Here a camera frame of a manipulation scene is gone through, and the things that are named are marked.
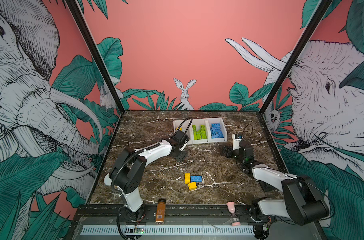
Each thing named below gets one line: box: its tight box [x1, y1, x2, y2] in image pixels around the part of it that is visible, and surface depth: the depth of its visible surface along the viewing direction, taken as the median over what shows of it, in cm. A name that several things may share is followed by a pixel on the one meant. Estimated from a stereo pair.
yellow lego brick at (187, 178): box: [184, 173, 191, 184], surface depth 87 cm
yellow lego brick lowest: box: [188, 181, 197, 191], surface depth 83 cm
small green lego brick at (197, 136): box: [193, 132, 202, 140], surface depth 105 cm
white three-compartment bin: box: [173, 117, 228, 145], surface depth 106 cm
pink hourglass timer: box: [226, 201, 241, 227], surface depth 74 cm
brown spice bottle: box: [155, 198, 166, 225], surface depth 73 cm
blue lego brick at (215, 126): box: [210, 123, 221, 130], surface depth 113 cm
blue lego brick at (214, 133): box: [210, 127, 219, 139], surface depth 106 cm
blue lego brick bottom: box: [190, 175, 203, 182], surface depth 87 cm
